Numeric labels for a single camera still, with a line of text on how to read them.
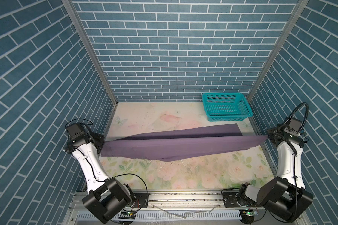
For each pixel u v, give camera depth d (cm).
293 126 57
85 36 81
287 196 43
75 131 55
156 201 75
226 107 120
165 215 71
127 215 72
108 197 43
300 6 71
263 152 93
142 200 74
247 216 72
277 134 53
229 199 74
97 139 66
